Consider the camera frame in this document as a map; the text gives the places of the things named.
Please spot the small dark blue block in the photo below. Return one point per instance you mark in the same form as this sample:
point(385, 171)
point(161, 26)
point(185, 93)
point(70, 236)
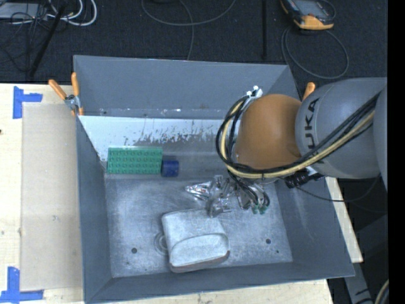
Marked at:
point(170, 168)

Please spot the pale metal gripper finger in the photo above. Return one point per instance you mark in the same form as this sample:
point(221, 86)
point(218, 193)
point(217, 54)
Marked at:
point(202, 189)
point(220, 207)

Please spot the black cylinder on white bracket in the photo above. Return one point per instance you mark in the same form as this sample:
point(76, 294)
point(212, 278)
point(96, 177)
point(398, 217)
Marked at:
point(299, 178)

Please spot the pale grey rounded box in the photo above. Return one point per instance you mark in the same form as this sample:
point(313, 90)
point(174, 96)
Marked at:
point(193, 239)

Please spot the pale wood flat board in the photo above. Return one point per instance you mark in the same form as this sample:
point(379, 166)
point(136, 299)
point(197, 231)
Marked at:
point(50, 201)

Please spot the grey metal bin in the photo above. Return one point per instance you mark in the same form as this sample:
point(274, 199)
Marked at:
point(145, 207)

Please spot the green studded flat block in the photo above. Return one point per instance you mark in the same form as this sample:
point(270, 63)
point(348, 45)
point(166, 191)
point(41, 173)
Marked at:
point(134, 161)

